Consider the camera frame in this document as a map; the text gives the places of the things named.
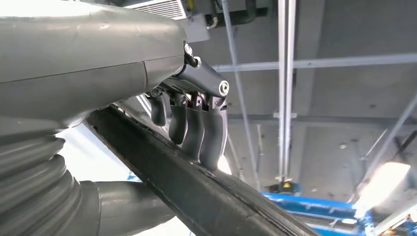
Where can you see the ceiling air vent unit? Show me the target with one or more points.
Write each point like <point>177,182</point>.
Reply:
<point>163,8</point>

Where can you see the grey ceiling rail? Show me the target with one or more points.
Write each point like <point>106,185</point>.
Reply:
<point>286,81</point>

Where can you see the bright ceiling lamp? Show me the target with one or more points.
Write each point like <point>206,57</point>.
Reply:
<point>381,185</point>

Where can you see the grey ceiling pipe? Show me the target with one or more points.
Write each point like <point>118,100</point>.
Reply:
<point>342,62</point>

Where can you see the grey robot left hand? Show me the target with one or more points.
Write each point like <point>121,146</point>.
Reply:
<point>81,65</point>

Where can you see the blue metal shelf rack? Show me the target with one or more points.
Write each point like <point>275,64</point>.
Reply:
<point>309,203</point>

